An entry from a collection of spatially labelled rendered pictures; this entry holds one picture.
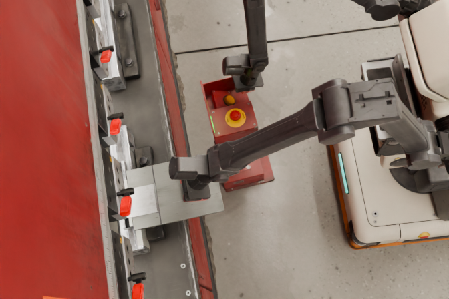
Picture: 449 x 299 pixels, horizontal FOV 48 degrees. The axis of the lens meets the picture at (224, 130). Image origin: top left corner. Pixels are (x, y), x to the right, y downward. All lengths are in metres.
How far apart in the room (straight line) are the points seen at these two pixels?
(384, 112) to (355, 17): 2.02
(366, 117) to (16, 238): 0.59
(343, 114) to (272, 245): 1.57
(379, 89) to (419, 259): 1.66
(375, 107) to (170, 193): 0.74
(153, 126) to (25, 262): 1.04
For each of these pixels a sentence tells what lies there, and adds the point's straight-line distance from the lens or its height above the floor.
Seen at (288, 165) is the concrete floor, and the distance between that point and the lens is 2.51.
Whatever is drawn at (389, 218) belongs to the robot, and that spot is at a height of 0.28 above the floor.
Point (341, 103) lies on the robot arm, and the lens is 0.92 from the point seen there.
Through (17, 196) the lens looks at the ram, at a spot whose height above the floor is 1.78.
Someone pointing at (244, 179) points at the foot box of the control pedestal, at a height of 0.11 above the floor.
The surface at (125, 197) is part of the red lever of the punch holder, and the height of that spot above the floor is 1.28.
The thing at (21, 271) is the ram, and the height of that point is 1.78.
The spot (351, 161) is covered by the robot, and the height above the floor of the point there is 0.28.
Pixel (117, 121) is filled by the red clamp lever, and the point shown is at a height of 1.29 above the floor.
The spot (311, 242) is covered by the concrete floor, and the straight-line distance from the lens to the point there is 2.44.
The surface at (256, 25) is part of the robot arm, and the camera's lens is 1.41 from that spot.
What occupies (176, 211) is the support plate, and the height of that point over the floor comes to 1.00.
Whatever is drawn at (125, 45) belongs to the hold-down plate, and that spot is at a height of 0.91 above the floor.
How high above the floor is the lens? 2.40
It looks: 69 degrees down
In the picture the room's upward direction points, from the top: 12 degrees counter-clockwise
